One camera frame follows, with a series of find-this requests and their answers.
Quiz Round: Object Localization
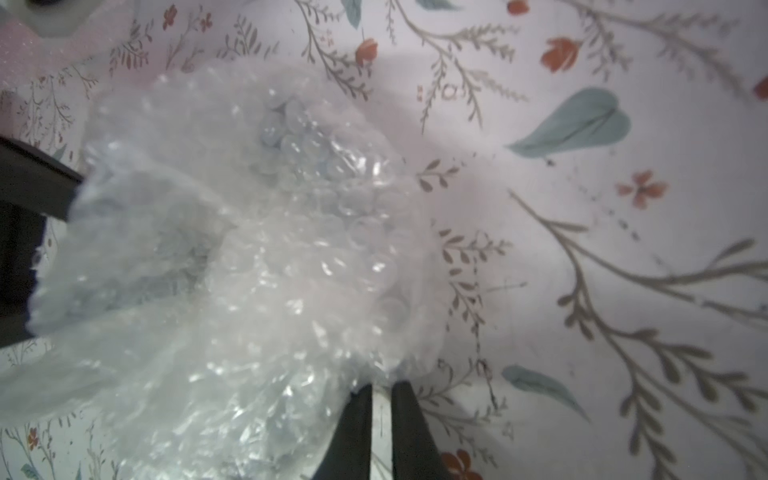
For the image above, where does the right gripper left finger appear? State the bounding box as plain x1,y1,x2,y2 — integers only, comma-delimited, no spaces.
311,385,373,480

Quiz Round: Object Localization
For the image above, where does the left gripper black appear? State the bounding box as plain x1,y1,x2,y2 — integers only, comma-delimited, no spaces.
1,137,84,348

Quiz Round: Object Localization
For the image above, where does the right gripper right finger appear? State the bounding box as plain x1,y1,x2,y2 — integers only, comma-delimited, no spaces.
391,381,452,480

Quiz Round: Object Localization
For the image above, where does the floral table mat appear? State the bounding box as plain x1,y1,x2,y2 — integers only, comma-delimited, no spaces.
1,1,767,479

